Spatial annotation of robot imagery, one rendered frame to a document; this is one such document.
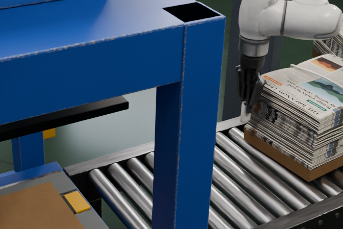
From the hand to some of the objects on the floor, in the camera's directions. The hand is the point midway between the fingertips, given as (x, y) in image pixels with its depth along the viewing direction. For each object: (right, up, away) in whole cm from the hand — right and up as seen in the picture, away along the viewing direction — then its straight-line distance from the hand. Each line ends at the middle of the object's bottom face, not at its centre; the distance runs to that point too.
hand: (246, 111), depth 201 cm
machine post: (-27, -118, -25) cm, 124 cm away
